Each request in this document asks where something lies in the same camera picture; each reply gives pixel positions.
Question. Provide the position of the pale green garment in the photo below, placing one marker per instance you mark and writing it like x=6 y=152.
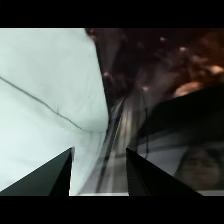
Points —
x=43 y=83

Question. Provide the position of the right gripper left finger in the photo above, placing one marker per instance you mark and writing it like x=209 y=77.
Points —
x=50 y=180

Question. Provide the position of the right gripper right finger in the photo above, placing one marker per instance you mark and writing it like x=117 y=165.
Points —
x=146 y=181

